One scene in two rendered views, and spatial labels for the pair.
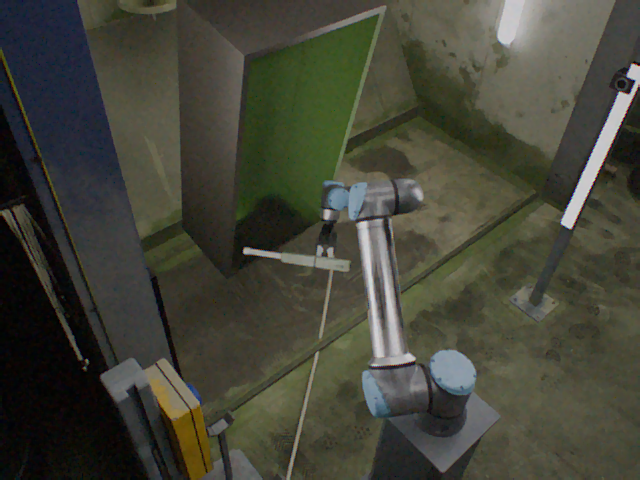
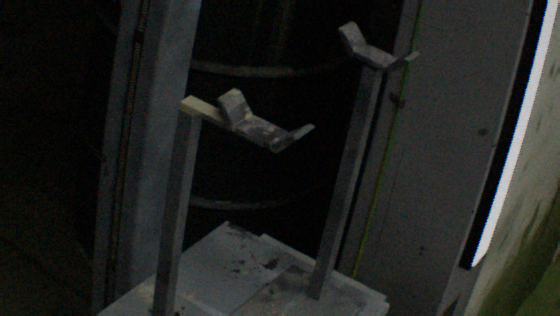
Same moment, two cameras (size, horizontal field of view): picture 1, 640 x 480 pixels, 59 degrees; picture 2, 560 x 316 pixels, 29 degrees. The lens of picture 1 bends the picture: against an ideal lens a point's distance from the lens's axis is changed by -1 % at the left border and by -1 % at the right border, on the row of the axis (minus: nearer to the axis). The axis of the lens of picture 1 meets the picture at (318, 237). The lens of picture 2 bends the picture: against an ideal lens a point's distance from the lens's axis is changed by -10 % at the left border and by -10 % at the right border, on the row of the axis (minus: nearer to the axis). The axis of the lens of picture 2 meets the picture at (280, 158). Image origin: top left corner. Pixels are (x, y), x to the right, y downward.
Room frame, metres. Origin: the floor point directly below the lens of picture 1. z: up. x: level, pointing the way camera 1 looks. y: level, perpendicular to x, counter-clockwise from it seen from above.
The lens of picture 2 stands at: (0.22, -0.70, 1.60)
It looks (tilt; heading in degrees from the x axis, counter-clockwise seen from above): 32 degrees down; 69
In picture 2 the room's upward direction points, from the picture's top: 12 degrees clockwise
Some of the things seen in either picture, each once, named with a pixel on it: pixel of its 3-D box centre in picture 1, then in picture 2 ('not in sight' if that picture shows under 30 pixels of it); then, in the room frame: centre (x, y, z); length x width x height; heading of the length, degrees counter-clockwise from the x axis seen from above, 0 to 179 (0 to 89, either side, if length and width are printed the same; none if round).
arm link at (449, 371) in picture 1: (446, 382); not in sight; (0.97, -0.43, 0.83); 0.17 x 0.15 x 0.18; 102
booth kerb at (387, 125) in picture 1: (273, 181); not in sight; (2.82, 0.30, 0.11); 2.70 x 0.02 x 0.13; 132
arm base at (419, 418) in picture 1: (440, 403); not in sight; (0.98, -0.43, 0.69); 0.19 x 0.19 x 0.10
